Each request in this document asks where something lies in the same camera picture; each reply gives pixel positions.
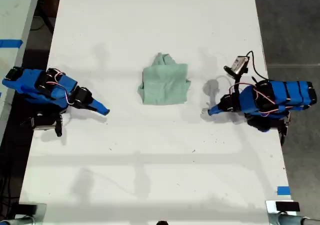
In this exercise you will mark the grey metal tube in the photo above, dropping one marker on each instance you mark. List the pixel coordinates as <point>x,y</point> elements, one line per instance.
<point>295,220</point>
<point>15,221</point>

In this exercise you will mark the black table clamp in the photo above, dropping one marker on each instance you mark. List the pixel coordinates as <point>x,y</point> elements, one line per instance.
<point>283,135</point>

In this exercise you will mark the small black round object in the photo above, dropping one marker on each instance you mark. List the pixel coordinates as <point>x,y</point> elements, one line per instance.
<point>162,223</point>

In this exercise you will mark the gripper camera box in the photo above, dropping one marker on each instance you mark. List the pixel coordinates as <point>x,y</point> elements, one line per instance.
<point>43,123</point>
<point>240,65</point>

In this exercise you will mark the long blue tape strip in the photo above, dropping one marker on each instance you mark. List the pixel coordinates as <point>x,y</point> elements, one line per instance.
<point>11,43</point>

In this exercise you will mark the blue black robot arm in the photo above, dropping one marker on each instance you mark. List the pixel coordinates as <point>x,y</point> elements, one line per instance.
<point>290,95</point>
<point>30,85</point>

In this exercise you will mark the camera black stalk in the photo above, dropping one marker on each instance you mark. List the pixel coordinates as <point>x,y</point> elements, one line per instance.
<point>235,81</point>
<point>59,127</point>

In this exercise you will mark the short blue tape strip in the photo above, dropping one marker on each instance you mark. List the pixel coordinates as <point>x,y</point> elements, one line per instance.
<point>283,190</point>

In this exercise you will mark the pale green T-shirt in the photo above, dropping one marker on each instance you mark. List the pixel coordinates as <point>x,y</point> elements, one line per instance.
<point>163,85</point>

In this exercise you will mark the silver bracket with black box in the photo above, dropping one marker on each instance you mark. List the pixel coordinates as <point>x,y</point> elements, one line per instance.
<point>41,212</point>
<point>272,210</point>

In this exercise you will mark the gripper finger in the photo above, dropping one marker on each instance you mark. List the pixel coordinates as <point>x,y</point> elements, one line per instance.
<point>217,112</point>
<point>98,110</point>
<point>217,107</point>
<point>100,105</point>

